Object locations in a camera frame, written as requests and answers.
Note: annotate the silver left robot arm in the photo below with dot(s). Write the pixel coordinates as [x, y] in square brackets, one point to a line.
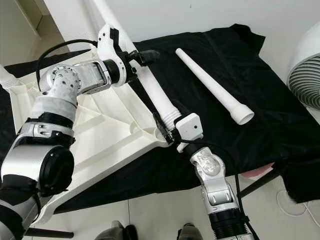
[40, 165]

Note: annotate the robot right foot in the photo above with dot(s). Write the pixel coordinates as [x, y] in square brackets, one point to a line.
[190, 233]

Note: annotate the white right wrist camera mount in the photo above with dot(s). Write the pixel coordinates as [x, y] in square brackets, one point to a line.
[190, 127]

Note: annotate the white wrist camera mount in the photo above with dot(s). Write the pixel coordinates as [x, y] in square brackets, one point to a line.
[190, 127]
[107, 42]

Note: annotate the beige door frame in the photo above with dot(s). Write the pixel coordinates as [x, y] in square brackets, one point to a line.
[36, 12]

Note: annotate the black cloth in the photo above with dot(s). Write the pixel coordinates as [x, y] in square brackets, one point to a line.
[275, 100]

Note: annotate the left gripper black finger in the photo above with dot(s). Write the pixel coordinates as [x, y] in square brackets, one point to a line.
[150, 56]

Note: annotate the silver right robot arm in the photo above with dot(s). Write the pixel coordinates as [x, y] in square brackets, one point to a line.
[212, 175]

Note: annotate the white plastic table top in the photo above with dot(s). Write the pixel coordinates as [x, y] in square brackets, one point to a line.
[110, 125]

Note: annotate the white round fan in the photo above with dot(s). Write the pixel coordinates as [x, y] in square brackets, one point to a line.
[305, 80]

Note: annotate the pink plastic stool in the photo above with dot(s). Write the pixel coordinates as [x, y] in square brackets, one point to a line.
[257, 170]

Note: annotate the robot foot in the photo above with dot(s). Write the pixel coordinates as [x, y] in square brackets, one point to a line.
[190, 233]
[115, 231]

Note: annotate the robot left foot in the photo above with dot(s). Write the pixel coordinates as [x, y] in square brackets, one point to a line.
[115, 231]

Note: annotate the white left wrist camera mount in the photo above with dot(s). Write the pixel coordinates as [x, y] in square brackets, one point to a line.
[107, 42]

